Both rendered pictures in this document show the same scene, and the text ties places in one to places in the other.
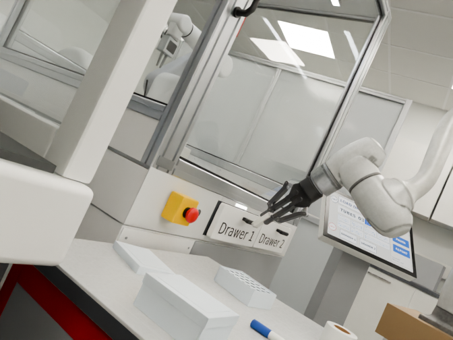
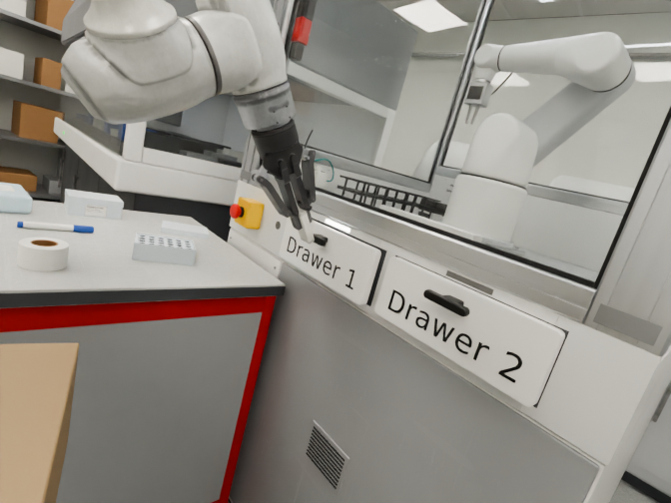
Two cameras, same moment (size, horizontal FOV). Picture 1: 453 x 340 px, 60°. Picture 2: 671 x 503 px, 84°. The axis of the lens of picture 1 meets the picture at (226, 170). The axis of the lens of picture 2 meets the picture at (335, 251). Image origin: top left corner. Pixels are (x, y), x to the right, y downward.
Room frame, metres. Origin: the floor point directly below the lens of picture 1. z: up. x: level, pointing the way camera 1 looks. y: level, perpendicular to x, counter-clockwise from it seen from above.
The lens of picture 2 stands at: (1.48, -0.86, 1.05)
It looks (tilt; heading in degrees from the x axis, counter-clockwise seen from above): 12 degrees down; 103
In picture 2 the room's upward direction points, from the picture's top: 15 degrees clockwise
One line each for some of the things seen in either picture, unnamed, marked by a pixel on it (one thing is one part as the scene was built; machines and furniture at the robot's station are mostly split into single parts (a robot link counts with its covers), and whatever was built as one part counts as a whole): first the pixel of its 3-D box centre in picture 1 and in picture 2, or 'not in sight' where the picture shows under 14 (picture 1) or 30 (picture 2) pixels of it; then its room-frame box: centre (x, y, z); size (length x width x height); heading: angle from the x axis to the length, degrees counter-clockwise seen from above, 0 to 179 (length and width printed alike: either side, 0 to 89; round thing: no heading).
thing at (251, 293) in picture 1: (244, 287); (164, 249); (0.93, -0.15, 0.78); 0.12 x 0.08 x 0.04; 42
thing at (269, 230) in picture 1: (272, 236); (452, 319); (1.55, -0.27, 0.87); 0.29 x 0.02 x 0.11; 147
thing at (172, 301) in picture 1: (185, 309); (93, 204); (0.59, -0.03, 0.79); 0.13 x 0.09 x 0.05; 56
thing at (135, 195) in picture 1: (145, 177); (457, 264); (1.59, 0.28, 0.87); 1.02 x 0.95 x 0.14; 147
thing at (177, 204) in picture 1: (180, 209); (248, 213); (1.00, 0.06, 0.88); 0.07 x 0.05 x 0.07; 147
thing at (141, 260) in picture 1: (143, 260); (185, 230); (0.81, 0.08, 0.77); 0.13 x 0.09 x 0.02; 39
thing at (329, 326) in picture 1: (338, 338); (43, 253); (0.86, -0.37, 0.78); 0.07 x 0.07 x 0.04
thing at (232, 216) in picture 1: (237, 227); (323, 252); (1.28, -0.11, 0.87); 0.29 x 0.02 x 0.11; 147
